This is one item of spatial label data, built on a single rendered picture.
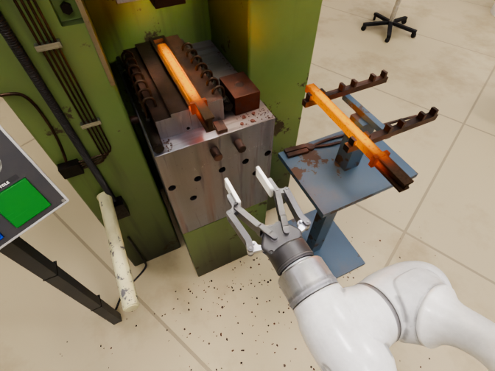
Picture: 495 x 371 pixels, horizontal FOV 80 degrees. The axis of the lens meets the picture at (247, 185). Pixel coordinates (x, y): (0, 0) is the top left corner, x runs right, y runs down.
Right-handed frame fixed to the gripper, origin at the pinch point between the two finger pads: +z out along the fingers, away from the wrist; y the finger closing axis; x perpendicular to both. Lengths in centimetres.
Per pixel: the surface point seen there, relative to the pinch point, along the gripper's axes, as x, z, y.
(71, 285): -50, 22, -56
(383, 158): -2.0, -5.7, 33.7
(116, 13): 7, 80, -10
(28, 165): 4.7, 20.9, -39.8
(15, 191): 2.8, 17.2, -43.3
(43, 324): -101, 37, -89
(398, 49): -100, 155, 244
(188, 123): -6.2, 31.8, -3.2
